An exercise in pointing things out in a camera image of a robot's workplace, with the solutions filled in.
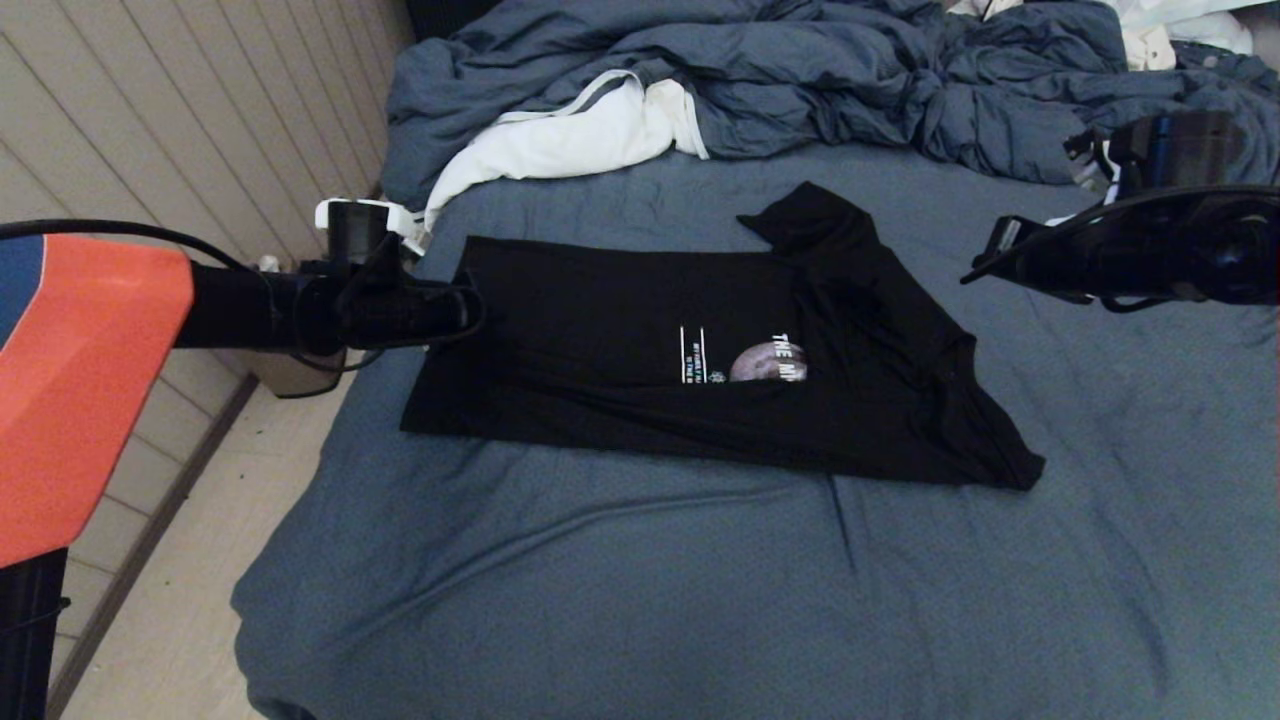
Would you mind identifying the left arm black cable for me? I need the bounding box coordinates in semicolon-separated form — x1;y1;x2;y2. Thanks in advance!
0;218;281;301

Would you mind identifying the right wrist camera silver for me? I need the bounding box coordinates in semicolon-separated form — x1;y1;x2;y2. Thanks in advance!
1062;128;1119;193

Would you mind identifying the black moon print T-shirt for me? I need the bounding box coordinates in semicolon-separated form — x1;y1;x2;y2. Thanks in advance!
400;181;1047;492

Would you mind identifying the white blanket grey stripe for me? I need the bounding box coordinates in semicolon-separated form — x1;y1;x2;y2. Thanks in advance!
386;70;709;261

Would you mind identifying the black headboard panel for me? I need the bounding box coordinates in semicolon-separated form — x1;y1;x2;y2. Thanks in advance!
405;0;511;46

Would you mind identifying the brown trash bin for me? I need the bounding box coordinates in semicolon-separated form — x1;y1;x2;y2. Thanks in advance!
250;345;347;400

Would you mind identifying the crumpled blue duvet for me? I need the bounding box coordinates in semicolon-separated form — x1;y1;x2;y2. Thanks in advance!
380;0;1280;223

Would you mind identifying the blue bed sheet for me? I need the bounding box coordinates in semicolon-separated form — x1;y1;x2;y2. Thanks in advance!
232;145;1280;720

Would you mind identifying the right motor cylinder white bracket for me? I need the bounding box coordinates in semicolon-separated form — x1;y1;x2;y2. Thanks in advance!
1095;110;1249;196

